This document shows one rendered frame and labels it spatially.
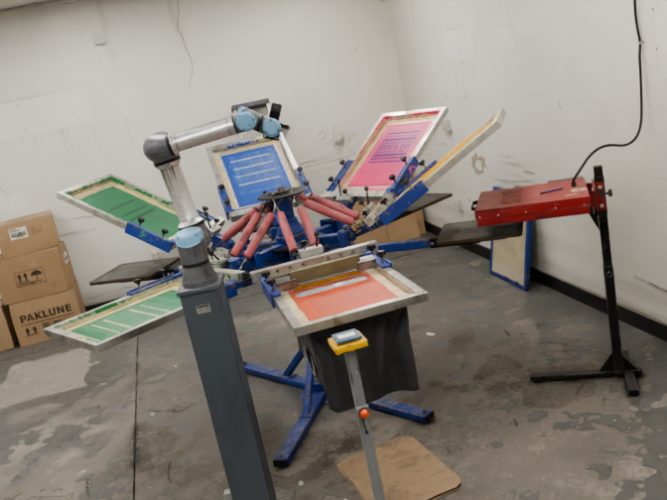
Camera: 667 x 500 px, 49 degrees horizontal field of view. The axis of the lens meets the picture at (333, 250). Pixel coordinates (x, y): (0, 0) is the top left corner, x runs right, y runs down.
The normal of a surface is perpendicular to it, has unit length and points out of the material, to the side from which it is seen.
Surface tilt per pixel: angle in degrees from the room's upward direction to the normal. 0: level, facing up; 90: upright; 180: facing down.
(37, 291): 92
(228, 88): 90
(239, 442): 90
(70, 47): 90
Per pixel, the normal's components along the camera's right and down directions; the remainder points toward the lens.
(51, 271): 0.20, 0.21
